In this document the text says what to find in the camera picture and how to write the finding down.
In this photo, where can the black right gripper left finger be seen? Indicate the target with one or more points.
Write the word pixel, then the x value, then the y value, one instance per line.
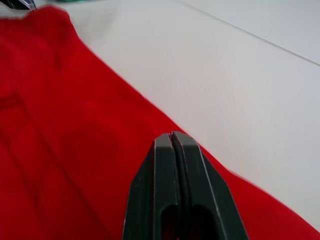
pixel 155 190

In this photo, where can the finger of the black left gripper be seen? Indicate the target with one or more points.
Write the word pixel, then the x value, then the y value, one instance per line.
pixel 17 3

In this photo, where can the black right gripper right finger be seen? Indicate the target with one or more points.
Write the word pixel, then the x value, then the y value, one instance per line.
pixel 202 200

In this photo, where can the red t-shirt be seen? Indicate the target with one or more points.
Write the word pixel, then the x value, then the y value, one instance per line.
pixel 62 125

